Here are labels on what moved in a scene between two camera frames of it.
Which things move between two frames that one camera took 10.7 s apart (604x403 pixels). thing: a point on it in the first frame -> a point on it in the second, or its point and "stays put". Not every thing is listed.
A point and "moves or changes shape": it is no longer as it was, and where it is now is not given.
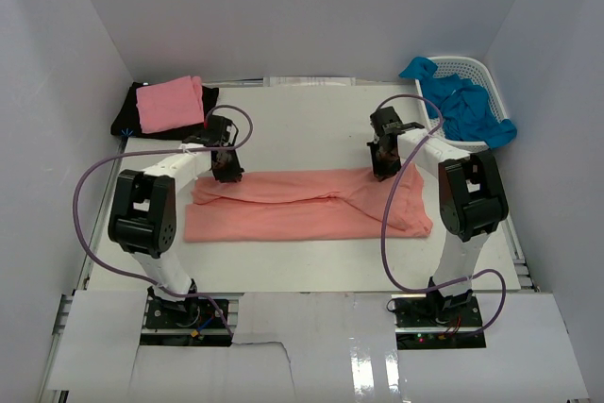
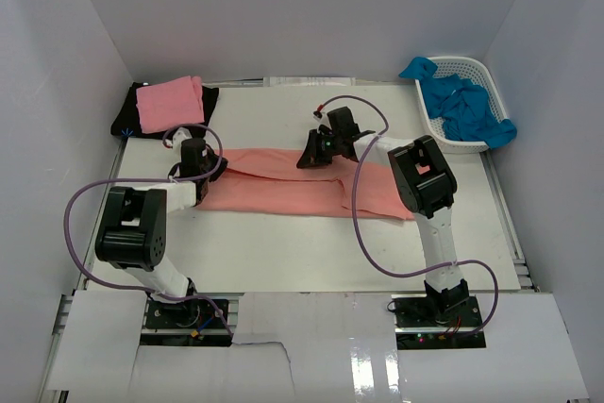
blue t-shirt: [466, 111] stays put
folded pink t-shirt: [170, 105] stays put
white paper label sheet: [309, 81] stays put
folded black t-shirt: [126, 122] stays put
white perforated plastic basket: [470, 69] stays put
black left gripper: [234, 171] -> [220, 170]
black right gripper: [380, 172] -> [311, 157]
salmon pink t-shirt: [297, 205] moves or changes shape
